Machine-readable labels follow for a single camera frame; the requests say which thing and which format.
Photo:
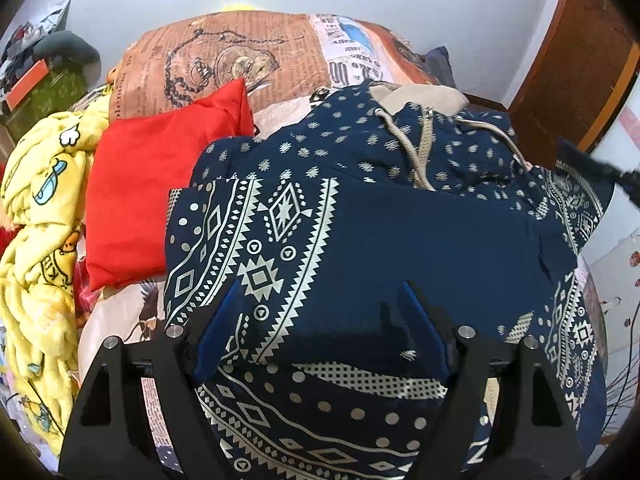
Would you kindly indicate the green box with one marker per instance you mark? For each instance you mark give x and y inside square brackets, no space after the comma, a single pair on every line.
[45,100]

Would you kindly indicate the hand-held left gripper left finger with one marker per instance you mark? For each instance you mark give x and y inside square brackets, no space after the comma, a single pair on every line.
[231,301]

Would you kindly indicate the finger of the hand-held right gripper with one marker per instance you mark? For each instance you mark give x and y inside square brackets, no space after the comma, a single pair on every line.
[620,176]

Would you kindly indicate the yellow cartoon fleece blanket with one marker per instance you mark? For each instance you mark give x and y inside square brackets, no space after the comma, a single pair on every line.
[40,270]

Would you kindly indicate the navy patterned hoodie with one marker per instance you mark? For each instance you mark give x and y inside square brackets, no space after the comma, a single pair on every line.
[390,230]

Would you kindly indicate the orange box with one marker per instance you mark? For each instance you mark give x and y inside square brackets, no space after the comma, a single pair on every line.
[27,85]

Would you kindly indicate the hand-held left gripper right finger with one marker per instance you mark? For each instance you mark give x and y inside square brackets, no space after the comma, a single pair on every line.
[425,320]

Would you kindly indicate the newspaper print bed cover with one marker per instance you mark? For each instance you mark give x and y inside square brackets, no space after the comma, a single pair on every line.
[225,50]

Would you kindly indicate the red plush cloth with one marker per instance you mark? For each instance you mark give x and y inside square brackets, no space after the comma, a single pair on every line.
[6,240]

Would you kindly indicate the wooden door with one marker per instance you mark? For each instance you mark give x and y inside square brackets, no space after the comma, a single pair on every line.
[575,60]

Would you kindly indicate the red cushion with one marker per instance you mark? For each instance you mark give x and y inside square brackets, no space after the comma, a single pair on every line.
[150,180]

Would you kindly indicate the clutter pile with orange box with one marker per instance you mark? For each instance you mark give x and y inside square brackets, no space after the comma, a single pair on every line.
[45,22]

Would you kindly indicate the white wardrobe panel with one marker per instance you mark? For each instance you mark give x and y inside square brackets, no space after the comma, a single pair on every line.
[617,270]

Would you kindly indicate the dark blue bag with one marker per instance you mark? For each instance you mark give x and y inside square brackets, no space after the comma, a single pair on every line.
[441,65]

